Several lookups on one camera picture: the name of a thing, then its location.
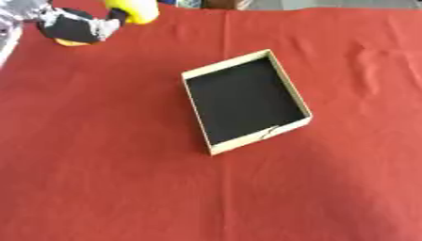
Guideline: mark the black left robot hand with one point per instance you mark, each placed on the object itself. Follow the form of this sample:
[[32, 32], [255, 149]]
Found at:
[[74, 27]]

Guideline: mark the yellow toy fruit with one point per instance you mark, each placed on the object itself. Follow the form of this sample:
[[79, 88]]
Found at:
[[140, 11]]

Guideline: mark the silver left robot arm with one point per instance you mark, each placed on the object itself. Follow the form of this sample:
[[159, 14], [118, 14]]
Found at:
[[12, 19]]

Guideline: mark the tan cardboard box black inside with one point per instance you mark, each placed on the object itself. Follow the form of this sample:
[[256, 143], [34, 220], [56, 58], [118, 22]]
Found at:
[[245, 102]]

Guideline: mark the orange toy fruit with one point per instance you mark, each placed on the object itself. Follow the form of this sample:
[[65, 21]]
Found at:
[[70, 42]]

